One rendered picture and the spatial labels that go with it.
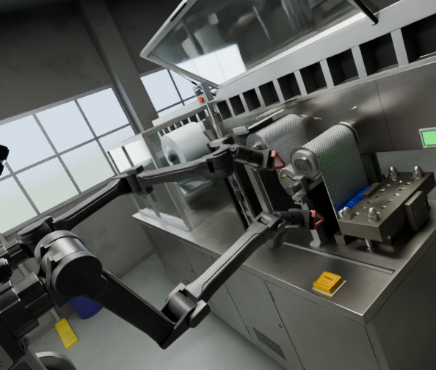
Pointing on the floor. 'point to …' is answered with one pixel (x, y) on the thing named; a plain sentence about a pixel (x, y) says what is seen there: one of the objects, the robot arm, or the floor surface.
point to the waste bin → (84, 307)
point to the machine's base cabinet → (318, 340)
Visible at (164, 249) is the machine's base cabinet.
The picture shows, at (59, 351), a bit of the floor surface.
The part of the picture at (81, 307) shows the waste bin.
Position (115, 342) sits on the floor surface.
